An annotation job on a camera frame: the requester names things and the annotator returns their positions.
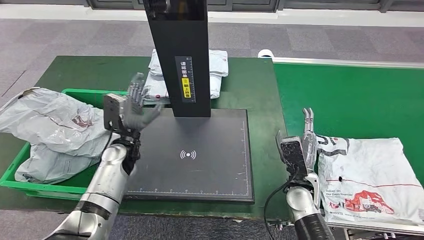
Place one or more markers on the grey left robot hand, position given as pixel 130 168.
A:
pixel 136 112

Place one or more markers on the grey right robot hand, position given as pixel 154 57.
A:
pixel 310 152

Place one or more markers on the white parcel with red print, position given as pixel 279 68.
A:
pixel 371 165

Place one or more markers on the grey-white poly mailer parcel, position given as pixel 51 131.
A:
pixel 49 122
pixel 49 167

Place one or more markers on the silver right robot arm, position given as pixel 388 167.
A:
pixel 304 205

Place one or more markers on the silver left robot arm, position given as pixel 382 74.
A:
pixel 106 179

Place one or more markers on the green conveyor belt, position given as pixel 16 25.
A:
pixel 357 99

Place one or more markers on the black inbound scanner machine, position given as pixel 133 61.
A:
pixel 205 159

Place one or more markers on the white conveyor end roller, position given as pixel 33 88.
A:
pixel 265 53

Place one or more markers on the grey mailer bag red mark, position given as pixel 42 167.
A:
pixel 155 91

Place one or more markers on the ruler sticker with yellow patch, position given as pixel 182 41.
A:
pixel 185 76

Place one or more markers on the folded grey mailer bag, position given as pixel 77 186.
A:
pixel 218 63

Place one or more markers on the green plastic crate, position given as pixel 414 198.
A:
pixel 43 190

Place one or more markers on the grey framed glass partition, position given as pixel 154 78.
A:
pixel 298 5

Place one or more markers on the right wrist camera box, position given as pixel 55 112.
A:
pixel 293 155

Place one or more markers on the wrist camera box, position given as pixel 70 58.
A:
pixel 293 155
pixel 111 112

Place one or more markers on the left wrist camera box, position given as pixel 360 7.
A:
pixel 111 112

